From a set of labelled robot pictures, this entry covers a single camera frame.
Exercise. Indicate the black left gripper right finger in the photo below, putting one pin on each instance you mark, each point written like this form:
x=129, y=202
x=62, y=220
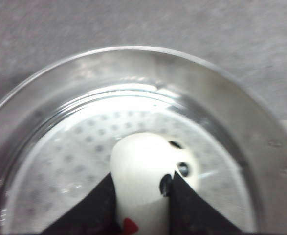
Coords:
x=192, y=215

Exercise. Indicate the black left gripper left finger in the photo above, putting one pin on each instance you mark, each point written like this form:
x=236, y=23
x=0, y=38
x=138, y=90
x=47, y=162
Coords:
x=94, y=215

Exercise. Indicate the white panda bun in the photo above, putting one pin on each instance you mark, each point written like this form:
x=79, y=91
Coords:
x=142, y=165

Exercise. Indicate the stainless steel steamer pot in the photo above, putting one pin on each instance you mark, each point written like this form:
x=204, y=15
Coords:
x=59, y=126

